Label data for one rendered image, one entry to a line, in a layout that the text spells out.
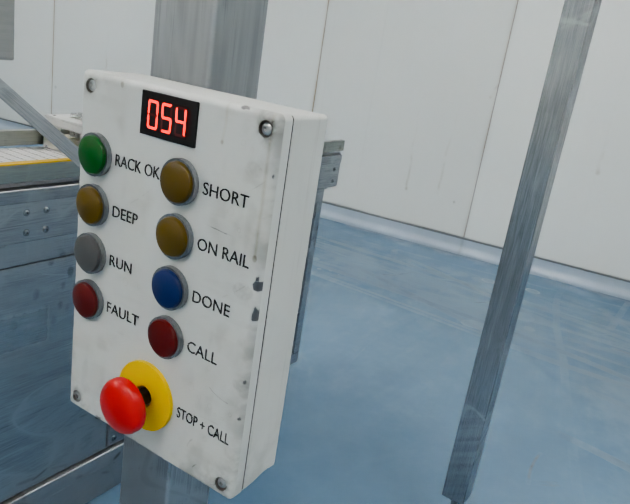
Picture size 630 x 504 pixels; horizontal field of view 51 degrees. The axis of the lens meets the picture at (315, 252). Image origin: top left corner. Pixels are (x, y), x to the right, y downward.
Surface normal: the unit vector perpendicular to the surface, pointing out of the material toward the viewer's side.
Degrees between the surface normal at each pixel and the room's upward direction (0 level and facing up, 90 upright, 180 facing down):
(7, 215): 90
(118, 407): 87
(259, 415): 90
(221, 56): 90
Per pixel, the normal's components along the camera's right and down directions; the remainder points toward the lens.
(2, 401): 0.82, 0.29
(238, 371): -0.55, 0.18
